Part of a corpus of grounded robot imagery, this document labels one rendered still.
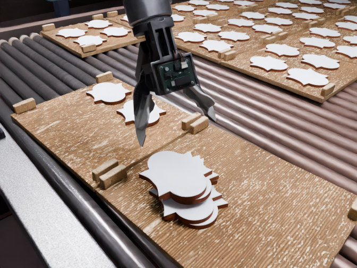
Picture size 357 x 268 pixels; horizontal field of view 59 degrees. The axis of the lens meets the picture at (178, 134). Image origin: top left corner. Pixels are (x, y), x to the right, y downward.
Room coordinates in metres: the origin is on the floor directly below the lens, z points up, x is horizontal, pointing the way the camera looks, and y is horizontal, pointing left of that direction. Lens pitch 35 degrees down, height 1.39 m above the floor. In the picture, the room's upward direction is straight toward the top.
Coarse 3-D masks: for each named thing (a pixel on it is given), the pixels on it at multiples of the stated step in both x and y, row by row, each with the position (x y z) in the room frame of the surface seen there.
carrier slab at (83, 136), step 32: (64, 96) 0.85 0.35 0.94; (128, 96) 0.85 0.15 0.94; (32, 128) 0.68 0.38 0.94; (64, 128) 0.68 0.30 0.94; (96, 128) 0.68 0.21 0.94; (128, 128) 0.68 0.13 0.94; (160, 128) 0.68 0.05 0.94; (64, 160) 0.55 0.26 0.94; (96, 160) 0.55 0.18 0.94; (128, 160) 0.55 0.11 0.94
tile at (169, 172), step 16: (160, 160) 0.47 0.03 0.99; (176, 160) 0.47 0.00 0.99; (192, 160) 0.47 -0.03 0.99; (144, 176) 0.43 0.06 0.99; (160, 176) 0.43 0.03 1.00; (176, 176) 0.43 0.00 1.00; (192, 176) 0.43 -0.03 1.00; (160, 192) 0.39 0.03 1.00; (176, 192) 0.39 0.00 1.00; (192, 192) 0.39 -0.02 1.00
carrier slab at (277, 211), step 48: (192, 144) 0.61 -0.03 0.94; (240, 144) 0.61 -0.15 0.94; (96, 192) 0.45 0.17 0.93; (144, 192) 0.44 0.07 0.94; (240, 192) 0.44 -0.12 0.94; (288, 192) 0.44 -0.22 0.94; (336, 192) 0.44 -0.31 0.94; (192, 240) 0.33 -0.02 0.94; (240, 240) 0.33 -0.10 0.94; (288, 240) 0.33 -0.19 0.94; (336, 240) 0.33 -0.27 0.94
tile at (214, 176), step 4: (196, 156) 0.50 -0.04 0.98; (196, 160) 0.49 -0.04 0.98; (200, 164) 0.48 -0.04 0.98; (212, 172) 0.45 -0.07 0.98; (208, 176) 0.44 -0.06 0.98; (212, 176) 0.44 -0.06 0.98; (216, 176) 0.44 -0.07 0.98; (208, 180) 0.43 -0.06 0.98; (212, 180) 0.44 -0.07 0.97; (208, 184) 0.42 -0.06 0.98; (208, 188) 0.41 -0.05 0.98; (208, 192) 0.40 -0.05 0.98; (168, 196) 0.39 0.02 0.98; (204, 196) 0.39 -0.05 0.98; (208, 196) 0.40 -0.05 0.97; (164, 200) 0.39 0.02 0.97; (180, 200) 0.39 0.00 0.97; (192, 200) 0.38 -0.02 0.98; (196, 200) 0.38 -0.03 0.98; (200, 200) 0.39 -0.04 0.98; (204, 200) 0.39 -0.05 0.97
